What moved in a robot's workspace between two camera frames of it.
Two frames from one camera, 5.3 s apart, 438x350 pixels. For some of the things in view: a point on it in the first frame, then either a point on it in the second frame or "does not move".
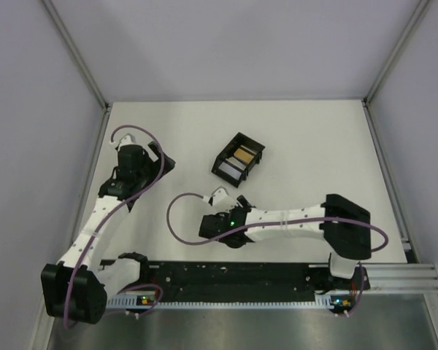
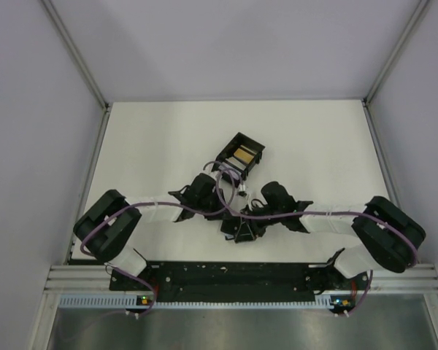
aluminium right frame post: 417,14 does not move
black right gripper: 226,214 -> 251,210
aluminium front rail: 402,278 does not move
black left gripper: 154,165 -> 219,197
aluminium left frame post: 75,53 does not move
